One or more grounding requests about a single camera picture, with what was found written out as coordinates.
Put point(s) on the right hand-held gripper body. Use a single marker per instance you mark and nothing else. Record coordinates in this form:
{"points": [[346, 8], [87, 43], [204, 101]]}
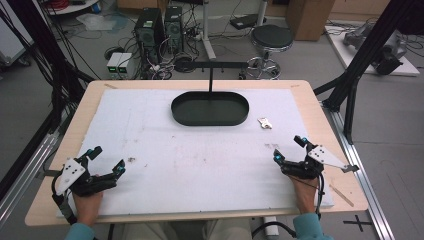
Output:
{"points": [[303, 169]]}

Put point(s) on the aluminium rail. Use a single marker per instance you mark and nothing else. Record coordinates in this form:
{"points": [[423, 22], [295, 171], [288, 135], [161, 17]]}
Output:
{"points": [[363, 180], [26, 170]]}

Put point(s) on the black round stool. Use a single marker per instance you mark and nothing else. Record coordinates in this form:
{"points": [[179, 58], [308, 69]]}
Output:
{"points": [[271, 36]]}

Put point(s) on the person's right hand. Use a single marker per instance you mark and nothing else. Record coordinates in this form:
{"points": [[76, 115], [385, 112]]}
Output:
{"points": [[306, 195]]}

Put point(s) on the thin wooden stick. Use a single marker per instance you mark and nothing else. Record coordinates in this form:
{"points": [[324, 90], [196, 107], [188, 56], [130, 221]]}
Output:
{"points": [[341, 195]]}

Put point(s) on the grey machine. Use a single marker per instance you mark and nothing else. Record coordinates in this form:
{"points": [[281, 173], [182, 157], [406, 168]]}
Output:
{"points": [[386, 46]]}

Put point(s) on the clear plastic sheet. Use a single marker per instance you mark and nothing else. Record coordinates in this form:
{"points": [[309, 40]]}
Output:
{"points": [[96, 21]]}

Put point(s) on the white floor board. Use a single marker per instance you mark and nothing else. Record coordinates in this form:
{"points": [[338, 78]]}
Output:
{"points": [[346, 56]]}

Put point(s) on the white desk leg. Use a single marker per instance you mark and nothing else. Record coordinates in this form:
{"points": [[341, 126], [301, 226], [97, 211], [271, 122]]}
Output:
{"points": [[207, 33]]}

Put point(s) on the small white crumpled packet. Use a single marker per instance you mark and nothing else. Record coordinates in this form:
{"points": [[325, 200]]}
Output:
{"points": [[265, 123]]}

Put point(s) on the black T-shaped stand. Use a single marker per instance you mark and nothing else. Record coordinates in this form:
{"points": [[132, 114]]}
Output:
{"points": [[211, 80]]}

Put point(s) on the person's left hand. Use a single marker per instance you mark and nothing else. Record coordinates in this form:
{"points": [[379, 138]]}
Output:
{"points": [[88, 208]]}

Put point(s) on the white round table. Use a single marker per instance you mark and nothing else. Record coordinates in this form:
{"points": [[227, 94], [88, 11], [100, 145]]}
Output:
{"points": [[73, 6]]}

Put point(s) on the white power supply box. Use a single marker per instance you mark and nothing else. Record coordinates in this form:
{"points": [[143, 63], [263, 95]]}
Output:
{"points": [[114, 63], [126, 64]]}

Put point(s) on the small black computer tower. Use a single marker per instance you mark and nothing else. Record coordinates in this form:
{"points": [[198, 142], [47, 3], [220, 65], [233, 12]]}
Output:
{"points": [[173, 28]]}

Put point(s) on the white foam mat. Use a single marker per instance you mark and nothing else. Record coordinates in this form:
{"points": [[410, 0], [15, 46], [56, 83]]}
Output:
{"points": [[186, 173]]}

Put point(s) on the black flat device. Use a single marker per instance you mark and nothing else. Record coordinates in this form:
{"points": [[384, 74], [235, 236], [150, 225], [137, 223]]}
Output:
{"points": [[246, 21]]}

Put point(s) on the brown wooden cabinet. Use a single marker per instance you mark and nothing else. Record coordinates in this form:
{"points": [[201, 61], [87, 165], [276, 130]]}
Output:
{"points": [[310, 18]]}

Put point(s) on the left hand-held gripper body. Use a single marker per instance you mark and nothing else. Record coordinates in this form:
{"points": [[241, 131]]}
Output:
{"points": [[71, 173]]}

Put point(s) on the black oval tray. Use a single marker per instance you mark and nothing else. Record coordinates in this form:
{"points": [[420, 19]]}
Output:
{"points": [[200, 113]]}

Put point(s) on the large black computer tower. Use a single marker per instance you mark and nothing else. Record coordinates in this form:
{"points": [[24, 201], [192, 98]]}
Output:
{"points": [[148, 33]]}

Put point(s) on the black metal frame stand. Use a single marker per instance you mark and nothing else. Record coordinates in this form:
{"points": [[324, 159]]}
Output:
{"points": [[40, 43], [366, 50]]}

